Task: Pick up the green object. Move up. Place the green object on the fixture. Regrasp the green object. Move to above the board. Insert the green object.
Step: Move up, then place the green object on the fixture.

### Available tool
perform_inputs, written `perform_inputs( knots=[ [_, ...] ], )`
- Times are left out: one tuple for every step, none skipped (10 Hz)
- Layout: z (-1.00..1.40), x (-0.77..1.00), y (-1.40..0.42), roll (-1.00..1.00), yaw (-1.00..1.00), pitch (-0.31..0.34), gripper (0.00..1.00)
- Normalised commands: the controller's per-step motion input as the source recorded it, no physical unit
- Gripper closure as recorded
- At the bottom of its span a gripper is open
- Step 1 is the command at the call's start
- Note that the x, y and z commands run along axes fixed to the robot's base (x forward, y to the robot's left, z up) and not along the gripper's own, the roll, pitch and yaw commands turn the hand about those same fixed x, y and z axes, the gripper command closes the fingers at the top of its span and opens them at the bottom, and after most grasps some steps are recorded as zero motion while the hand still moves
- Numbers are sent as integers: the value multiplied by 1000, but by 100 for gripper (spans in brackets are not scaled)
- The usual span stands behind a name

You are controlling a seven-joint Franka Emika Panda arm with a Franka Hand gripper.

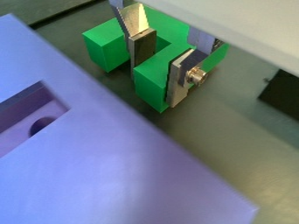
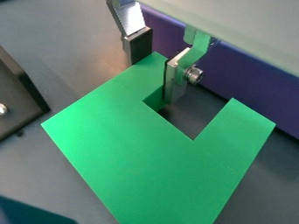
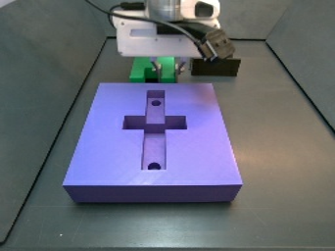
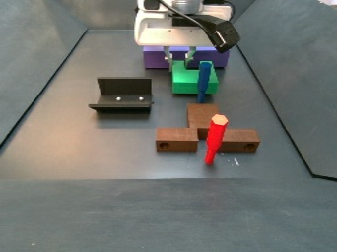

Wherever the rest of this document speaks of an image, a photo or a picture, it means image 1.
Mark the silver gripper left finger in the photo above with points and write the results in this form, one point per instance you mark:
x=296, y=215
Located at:
x=141, y=36

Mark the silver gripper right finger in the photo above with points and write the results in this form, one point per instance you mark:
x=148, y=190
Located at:
x=186, y=70

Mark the green U-shaped block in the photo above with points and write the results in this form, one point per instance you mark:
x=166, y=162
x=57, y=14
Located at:
x=108, y=50

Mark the black fixture stand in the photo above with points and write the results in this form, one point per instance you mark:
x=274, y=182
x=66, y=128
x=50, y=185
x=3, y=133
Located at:
x=281, y=93

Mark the purple board with cross slot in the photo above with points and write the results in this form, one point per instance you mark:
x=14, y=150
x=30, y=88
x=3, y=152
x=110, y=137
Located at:
x=84, y=161

